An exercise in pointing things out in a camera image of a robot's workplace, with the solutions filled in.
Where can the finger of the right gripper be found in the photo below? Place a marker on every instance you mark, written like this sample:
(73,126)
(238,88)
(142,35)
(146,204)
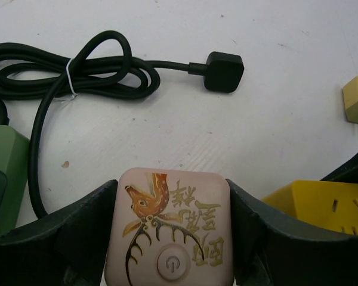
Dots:
(347,173)

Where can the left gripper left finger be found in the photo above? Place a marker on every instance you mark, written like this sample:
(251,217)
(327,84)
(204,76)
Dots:
(66,247)

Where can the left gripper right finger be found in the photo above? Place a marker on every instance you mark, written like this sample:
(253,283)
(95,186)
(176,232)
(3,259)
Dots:
(272,248)

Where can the yellow cube adapter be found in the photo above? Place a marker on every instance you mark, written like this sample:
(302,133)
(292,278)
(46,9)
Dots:
(328,205)

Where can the light pink cube adapter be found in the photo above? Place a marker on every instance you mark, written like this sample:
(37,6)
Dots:
(170,227)

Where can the green power strip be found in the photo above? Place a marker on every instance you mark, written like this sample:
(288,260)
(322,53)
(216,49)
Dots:
(13,175)

